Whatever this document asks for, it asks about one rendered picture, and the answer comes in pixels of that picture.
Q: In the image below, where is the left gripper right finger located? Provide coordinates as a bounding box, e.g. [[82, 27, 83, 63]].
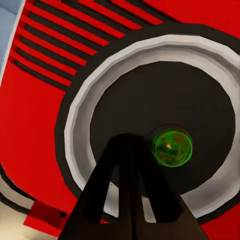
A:
[[125, 133, 210, 240]]

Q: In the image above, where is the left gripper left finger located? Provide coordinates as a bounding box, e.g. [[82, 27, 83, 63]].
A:
[[57, 133, 133, 240]]

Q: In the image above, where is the radio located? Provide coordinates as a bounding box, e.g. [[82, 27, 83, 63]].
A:
[[0, 0, 240, 240]]

